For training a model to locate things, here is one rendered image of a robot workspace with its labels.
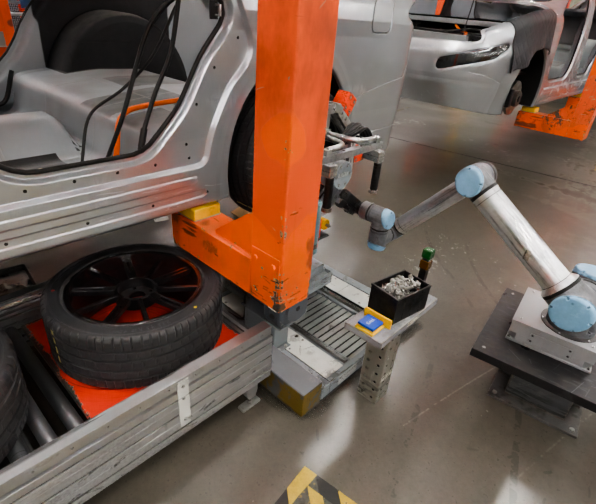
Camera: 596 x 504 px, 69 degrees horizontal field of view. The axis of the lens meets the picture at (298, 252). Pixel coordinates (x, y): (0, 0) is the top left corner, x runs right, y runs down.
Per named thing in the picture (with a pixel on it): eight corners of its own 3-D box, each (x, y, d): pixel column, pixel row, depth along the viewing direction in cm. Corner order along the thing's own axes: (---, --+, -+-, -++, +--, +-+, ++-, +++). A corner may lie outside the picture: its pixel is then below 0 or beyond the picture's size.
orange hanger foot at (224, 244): (203, 232, 206) (200, 161, 189) (280, 279, 176) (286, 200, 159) (172, 243, 195) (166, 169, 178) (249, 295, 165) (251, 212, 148)
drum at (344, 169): (316, 174, 212) (319, 145, 205) (351, 187, 199) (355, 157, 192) (296, 180, 202) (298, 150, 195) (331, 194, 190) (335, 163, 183)
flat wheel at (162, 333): (139, 270, 218) (134, 228, 207) (251, 314, 195) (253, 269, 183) (12, 348, 166) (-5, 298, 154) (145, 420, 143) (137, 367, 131)
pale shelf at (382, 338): (402, 286, 196) (403, 281, 195) (436, 304, 187) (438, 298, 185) (343, 327, 168) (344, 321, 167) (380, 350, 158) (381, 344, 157)
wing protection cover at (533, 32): (513, 66, 433) (531, 7, 407) (545, 71, 415) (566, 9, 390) (484, 69, 386) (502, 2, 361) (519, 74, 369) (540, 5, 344)
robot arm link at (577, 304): (615, 306, 162) (487, 152, 176) (605, 326, 150) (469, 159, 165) (576, 322, 173) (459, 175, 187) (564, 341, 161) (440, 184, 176)
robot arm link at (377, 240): (390, 247, 222) (395, 226, 216) (378, 255, 215) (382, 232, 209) (375, 241, 228) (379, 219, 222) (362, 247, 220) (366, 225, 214)
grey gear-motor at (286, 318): (250, 301, 235) (251, 244, 217) (307, 340, 211) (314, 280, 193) (223, 315, 223) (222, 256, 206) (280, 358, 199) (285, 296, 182)
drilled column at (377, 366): (369, 380, 202) (385, 307, 181) (387, 392, 197) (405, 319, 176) (356, 391, 196) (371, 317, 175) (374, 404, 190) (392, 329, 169)
